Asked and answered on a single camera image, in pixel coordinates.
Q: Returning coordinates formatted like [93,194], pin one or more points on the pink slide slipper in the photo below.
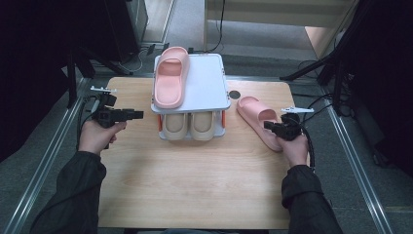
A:
[171,78]
[256,118]

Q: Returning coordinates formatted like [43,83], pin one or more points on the cream perforated clog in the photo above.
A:
[203,126]
[174,126]

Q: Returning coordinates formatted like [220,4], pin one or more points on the black tripod stand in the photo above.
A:
[328,63]

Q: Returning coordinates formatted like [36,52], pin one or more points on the white two-tier shoe rack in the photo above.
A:
[204,84]

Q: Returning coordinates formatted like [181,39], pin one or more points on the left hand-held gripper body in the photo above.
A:
[107,113]

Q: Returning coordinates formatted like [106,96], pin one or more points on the person's left hand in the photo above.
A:
[97,136]

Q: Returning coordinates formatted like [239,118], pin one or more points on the metal floor rail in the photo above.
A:
[357,169]
[42,162]

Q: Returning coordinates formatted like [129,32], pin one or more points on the black metal stand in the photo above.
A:
[73,78]

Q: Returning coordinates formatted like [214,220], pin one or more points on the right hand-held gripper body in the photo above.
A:
[289,126]

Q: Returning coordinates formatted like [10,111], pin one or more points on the light wooden cabinet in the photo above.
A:
[276,13]

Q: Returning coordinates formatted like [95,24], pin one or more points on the person's right hand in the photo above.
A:
[295,151]

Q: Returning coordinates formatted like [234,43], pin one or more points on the black round table grommet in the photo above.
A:
[234,95]

